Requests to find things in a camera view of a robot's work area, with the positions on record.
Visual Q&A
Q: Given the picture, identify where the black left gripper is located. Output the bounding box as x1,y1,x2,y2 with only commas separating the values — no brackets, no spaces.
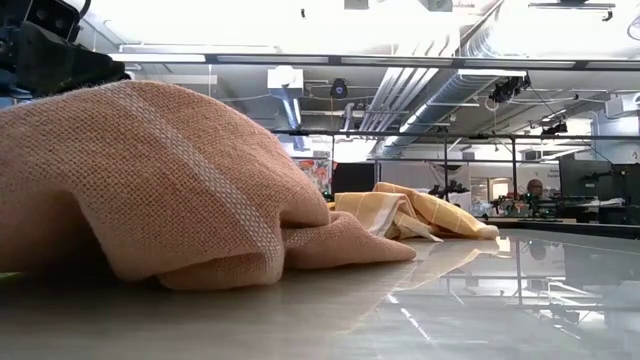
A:
0,9,132,100

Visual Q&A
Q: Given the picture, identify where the peach woven towel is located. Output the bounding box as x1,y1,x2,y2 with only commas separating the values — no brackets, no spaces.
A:
0,79,418,292

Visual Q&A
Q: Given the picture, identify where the pale yellow checked towel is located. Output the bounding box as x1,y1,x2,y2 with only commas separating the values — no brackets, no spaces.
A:
327,181,501,243

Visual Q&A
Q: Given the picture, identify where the white ceiling box fixture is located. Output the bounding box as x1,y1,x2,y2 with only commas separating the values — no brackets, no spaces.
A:
266,65,305,92

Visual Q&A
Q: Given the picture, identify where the floral poster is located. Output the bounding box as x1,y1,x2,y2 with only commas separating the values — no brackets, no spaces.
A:
298,158,334,197

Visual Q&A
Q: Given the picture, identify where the black panel screen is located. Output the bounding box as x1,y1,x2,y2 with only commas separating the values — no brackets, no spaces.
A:
332,162,377,195

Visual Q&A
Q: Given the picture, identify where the person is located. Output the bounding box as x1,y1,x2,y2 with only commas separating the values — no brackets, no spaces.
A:
525,178,547,201

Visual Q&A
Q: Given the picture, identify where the large black monitor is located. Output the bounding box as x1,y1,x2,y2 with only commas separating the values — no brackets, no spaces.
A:
558,158,614,202

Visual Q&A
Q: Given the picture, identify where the black table edge rim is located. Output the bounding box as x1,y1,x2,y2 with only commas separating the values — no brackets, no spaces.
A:
479,215,640,240

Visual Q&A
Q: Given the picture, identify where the small black monitor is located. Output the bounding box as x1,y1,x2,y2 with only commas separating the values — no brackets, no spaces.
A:
610,163,640,202

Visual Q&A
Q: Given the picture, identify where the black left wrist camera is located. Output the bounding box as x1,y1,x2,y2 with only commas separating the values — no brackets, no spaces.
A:
24,0,84,44

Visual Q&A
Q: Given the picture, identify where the black round overhead camera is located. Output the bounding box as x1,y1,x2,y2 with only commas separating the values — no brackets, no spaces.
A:
329,78,350,100

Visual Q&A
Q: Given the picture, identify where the long frame bar with lights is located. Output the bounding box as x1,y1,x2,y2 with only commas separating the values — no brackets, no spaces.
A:
107,51,640,71

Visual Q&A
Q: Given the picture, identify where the silver ventilation duct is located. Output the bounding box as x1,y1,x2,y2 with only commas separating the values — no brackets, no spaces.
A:
372,69,529,159

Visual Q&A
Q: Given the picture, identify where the thin black frame rail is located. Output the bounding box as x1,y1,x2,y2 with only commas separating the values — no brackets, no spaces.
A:
272,128,640,142

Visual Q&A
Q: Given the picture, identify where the black ceiling camera cluster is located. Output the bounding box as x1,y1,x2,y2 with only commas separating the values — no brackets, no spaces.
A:
488,74,532,105

